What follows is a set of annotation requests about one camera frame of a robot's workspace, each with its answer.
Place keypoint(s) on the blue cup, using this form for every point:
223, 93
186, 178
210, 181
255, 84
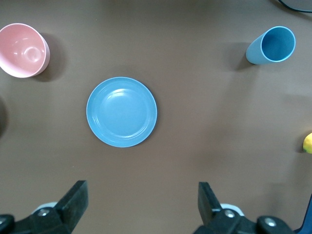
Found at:
276, 46

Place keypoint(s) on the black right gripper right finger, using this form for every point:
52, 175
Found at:
207, 204

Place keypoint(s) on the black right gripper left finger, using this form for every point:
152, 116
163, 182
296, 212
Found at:
73, 202

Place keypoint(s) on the yellow lemon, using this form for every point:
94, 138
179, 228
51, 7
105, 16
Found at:
308, 143

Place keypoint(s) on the blue plate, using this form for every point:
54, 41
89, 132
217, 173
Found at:
122, 112

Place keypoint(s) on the pink bowl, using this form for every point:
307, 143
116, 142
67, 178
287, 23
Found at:
22, 48

